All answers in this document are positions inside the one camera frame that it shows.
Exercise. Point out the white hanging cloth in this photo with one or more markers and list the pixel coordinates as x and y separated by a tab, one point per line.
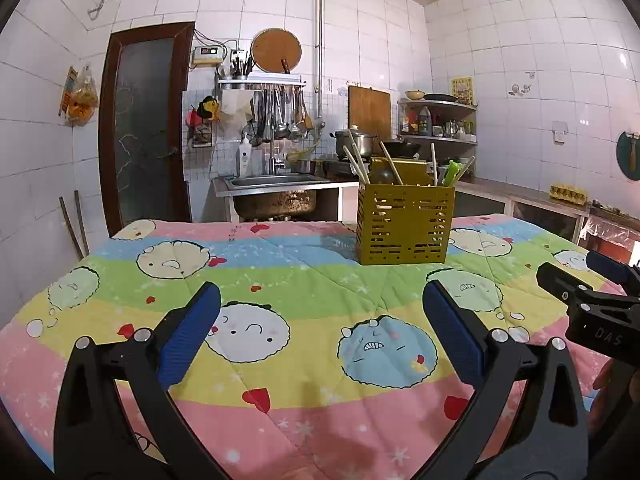
236	107

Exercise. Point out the steel kettle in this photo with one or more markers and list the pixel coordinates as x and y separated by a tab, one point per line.
450	128

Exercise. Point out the red hanging item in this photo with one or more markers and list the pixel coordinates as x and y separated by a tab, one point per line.
192	118

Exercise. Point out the gas stove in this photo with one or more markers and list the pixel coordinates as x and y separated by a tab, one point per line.
332	165

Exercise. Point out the yellow wall poster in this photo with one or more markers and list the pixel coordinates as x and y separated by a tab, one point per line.
461	91

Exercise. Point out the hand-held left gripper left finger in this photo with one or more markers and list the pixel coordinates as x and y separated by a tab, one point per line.
192	330

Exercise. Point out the black wok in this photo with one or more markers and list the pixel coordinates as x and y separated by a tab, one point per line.
407	147

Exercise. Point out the red cabinet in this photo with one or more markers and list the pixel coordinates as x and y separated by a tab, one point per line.
612	250

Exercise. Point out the plastic bag of oranges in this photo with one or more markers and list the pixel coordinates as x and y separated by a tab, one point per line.
84	102

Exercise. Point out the person's right hand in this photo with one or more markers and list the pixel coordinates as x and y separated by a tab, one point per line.
602	375

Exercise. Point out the metal corner shelf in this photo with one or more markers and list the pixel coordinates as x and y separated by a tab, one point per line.
450	140

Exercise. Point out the rectangular wooden cutting board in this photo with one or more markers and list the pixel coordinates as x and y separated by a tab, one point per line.
370	110

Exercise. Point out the small brown sauce bottle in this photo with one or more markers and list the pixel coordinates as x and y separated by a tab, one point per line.
414	125

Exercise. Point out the clear plastic sheet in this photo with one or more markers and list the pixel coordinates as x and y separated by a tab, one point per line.
607	227

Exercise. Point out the beige bowl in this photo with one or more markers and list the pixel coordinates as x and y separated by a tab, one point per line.
414	95

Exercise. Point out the yellow and black hanging item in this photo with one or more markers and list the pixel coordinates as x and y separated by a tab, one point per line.
208	108

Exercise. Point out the small red label bottle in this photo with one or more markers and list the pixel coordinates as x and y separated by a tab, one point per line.
406	126

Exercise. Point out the small steel pot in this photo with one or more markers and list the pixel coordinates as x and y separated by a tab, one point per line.
307	166

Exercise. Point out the wooden chopstick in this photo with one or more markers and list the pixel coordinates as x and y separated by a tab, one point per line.
391	162
359	155
434	165
466	169
356	166

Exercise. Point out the thin leaning stick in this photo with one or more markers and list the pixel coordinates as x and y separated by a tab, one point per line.
70	225
82	225

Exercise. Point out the steel faucet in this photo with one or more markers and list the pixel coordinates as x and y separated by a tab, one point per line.
274	157

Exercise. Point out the metal cup of chopsticks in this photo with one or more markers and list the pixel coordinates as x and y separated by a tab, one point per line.
241	71

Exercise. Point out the round green wall board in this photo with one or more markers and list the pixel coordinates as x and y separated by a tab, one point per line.
622	155

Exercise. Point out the wall socket with plugs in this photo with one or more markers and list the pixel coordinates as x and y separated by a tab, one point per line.
239	56

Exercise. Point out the large dark sauce bottle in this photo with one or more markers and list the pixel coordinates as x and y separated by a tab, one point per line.
424	122

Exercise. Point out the yellow slotted utensil holder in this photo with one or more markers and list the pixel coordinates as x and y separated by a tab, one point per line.
400	230

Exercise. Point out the snail wall sticker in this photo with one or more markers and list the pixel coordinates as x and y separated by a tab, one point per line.
520	90

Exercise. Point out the brown wooden glass door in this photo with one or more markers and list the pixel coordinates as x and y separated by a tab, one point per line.
145	130

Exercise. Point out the row of hanging kitchen utensils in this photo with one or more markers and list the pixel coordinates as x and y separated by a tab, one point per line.
280	115

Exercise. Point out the white soap dispenser bottle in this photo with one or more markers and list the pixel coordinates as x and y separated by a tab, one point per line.
244	157

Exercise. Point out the striped wall hanging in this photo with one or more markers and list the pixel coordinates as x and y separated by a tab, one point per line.
67	90

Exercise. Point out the metal wall rack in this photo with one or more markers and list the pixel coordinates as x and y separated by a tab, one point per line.
262	81

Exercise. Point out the stainless steel sink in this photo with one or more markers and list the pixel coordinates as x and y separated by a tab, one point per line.
272	200

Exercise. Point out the yellow green jar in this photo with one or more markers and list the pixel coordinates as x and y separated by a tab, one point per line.
468	127

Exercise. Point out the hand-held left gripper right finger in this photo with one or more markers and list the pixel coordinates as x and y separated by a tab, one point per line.
455	335

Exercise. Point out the yellow egg carton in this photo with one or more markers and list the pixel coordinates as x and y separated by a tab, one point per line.
569	193

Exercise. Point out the beige controller box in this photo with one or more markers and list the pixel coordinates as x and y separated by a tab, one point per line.
208	55

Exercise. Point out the black frying pan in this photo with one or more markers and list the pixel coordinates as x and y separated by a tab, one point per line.
441	98

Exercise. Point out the steel pot with lid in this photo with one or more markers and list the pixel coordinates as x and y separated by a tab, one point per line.
340	142

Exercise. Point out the kitchen counter with cabinets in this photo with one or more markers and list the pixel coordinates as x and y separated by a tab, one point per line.
520	195

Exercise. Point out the round wooden cutting board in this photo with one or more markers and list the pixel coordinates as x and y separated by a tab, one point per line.
272	47

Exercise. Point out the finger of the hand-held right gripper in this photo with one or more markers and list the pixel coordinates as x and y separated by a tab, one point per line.
560	280
607	265

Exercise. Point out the white wall socket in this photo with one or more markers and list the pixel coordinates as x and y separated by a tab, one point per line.
559	131

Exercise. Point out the colourful cartoon printed blanket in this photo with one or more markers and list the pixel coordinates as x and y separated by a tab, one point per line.
280	270

